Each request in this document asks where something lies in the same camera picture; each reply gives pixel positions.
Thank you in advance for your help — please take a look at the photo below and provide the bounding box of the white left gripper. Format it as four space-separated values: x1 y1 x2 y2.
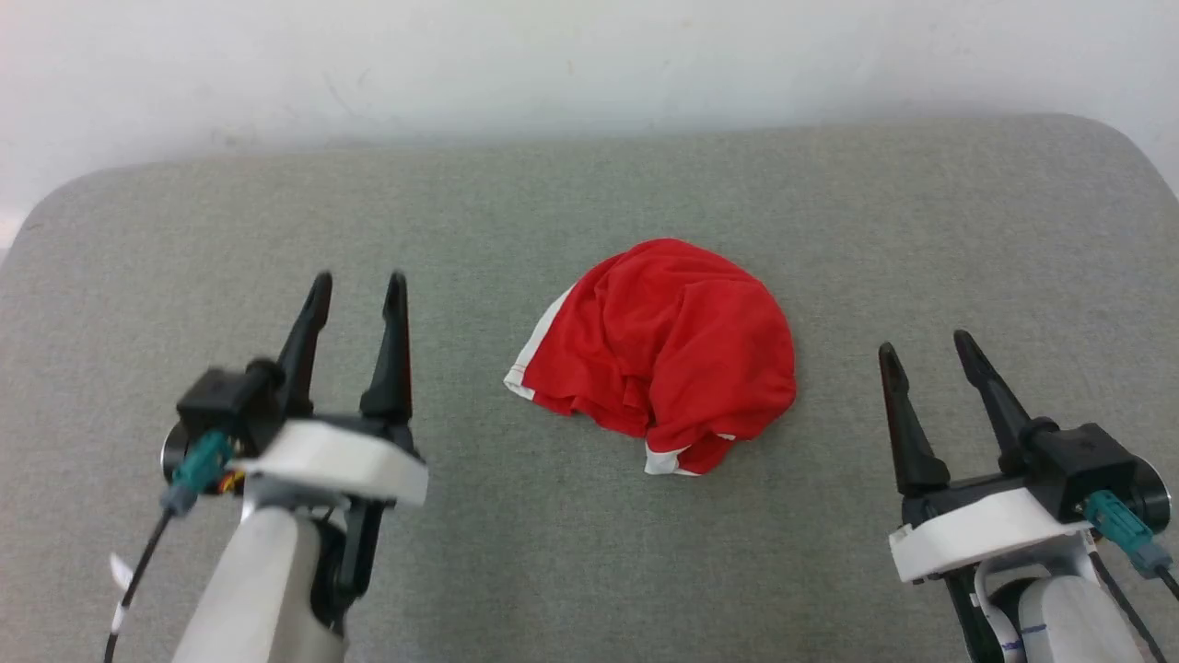
230 270 430 507

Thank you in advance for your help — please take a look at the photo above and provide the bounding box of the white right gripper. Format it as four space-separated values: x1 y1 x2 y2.
878 329 1099 586

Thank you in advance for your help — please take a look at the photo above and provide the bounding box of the red garment with white trim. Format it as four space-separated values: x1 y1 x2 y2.
503 238 799 477

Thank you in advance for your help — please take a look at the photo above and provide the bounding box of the grey fabric sofa seat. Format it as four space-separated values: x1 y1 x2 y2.
0 113 1179 663

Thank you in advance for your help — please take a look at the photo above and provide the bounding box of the left black cable teal plug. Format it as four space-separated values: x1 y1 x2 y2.
103 430 235 663

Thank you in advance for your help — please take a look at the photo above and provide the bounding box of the black cable teal plug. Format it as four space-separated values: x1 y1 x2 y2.
103 430 235 663
1083 490 1179 663

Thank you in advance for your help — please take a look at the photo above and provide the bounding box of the right black cable teal plug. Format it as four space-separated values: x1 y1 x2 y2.
1083 490 1179 663

